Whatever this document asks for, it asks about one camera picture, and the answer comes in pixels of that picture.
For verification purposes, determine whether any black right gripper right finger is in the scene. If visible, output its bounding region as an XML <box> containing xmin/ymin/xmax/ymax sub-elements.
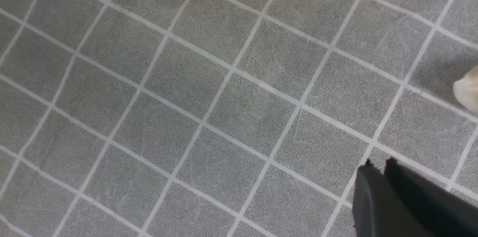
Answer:
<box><xmin>384</xmin><ymin>158</ymin><xmax>478</xmax><ymax>237</ymax></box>

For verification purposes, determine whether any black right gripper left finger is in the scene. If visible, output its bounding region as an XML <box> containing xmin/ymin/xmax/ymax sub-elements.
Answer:
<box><xmin>352</xmin><ymin>159</ymin><xmax>433</xmax><ymax>237</ymax></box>

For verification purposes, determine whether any pinkish dumpling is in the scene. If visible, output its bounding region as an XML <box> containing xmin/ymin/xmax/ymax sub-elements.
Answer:
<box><xmin>453</xmin><ymin>65</ymin><xmax>478</xmax><ymax>113</ymax></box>

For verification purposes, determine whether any grey checked tablecloth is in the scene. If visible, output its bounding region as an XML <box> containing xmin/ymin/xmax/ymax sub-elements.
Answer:
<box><xmin>0</xmin><ymin>0</ymin><xmax>477</xmax><ymax>237</ymax></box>

